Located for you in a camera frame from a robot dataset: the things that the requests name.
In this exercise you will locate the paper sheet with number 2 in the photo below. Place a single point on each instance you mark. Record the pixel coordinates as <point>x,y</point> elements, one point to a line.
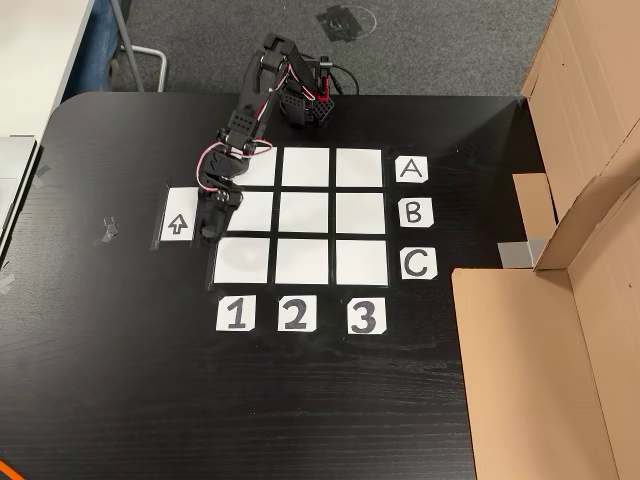
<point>297,313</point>

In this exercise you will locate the paper sheet with letter B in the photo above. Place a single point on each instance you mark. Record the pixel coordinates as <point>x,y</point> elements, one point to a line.
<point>416,212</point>

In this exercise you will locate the paper sheet with arrow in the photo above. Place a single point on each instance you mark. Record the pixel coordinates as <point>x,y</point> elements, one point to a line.
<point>178,200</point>

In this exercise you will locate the black clamp with orange knob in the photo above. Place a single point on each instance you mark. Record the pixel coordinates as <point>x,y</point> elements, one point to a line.
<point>324,85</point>

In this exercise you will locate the white table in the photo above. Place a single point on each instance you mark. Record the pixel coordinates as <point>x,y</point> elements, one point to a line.
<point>35,60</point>

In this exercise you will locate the clear tape piece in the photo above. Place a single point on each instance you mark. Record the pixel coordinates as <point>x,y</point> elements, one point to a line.
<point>6,280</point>
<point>107,231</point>
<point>43,175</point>

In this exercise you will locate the paper sheet with letter C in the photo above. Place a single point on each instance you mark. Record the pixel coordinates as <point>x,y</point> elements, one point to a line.
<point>418,264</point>

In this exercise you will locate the large brown cardboard panel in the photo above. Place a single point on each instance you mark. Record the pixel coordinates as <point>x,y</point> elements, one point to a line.
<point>525,375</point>
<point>590,75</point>

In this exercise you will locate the paper sheet with letter A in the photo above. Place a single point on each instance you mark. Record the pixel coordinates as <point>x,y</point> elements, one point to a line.
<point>411,170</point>

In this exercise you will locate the grey metal table leg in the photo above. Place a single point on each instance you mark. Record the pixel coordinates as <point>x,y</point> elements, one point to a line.
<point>150,52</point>

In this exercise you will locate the blank white paper square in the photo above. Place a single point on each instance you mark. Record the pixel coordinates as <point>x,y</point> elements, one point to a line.
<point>304,212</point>
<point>262,170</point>
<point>362,262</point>
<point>306,167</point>
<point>255,212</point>
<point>302,261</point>
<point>245,270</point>
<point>361,213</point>
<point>359,167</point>

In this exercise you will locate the paper sheet with number 1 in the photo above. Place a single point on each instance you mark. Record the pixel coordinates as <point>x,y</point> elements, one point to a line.
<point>235,313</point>

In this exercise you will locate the black floor tape patch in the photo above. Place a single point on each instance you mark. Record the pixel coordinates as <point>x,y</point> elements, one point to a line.
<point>342,22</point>

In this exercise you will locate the paper sheet with number 3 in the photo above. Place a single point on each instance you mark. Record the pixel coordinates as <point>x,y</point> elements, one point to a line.
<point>366,316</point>

